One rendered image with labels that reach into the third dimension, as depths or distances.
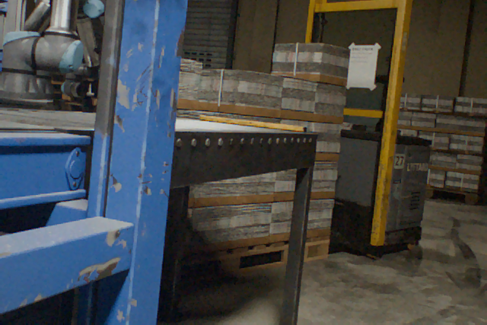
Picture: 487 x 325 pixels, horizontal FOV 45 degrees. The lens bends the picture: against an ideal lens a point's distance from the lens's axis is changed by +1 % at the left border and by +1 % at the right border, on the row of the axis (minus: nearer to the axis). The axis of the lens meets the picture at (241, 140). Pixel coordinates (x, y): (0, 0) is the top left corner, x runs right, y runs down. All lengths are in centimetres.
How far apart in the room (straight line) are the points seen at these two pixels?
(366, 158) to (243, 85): 133
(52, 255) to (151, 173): 18
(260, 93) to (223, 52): 729
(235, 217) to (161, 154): 224
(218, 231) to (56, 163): 213
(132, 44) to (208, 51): 969
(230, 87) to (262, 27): 703
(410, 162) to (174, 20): 341
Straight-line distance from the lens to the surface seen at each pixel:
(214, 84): 312
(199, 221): 284
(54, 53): 211
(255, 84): 300
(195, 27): 1063
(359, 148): 402
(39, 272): 64
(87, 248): 69
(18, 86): 214
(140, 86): 75
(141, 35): 75
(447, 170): 765
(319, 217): 358
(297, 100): 326
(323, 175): 353
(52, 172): 85
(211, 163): 136
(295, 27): 992
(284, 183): 325
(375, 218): 380
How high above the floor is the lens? 86
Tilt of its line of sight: 3 degrees down
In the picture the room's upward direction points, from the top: 6 degrees clockwise
